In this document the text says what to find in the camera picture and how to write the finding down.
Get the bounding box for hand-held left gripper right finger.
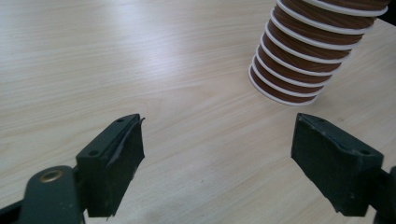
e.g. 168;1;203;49
290;112;385;217

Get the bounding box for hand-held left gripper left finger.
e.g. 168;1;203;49
75;113;146;218

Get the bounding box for stack of brown paper cups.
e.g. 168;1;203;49
247;0;390;106

